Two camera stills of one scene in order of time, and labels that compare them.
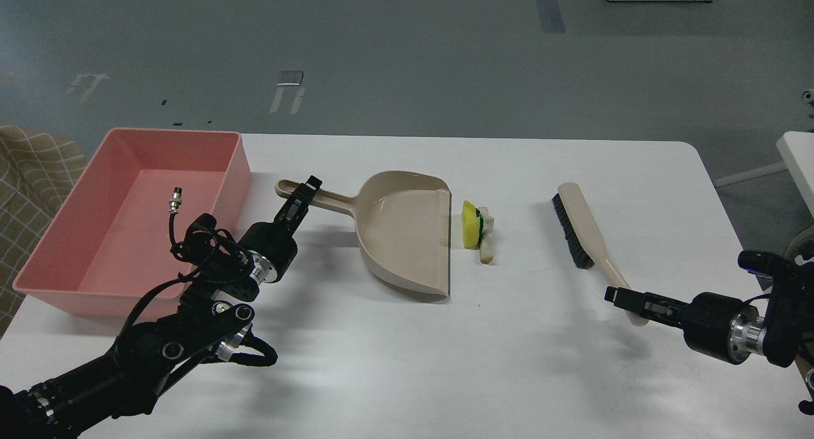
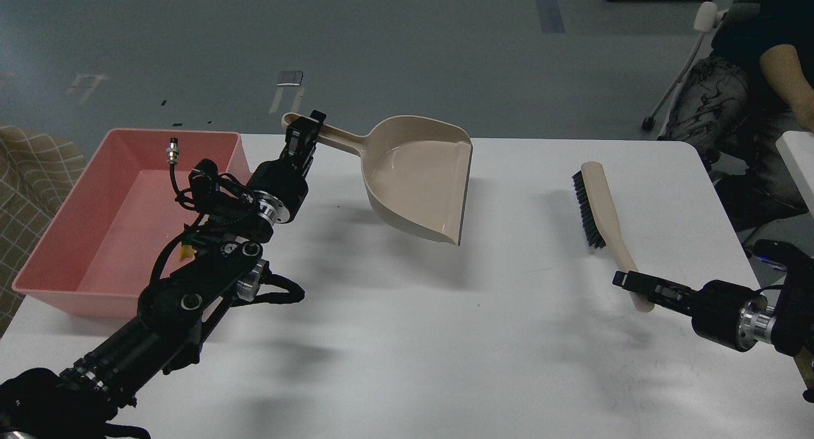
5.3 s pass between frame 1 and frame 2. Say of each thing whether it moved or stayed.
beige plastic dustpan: moved
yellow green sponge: moved
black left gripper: moved
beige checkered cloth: stayed
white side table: stayed
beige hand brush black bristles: moved
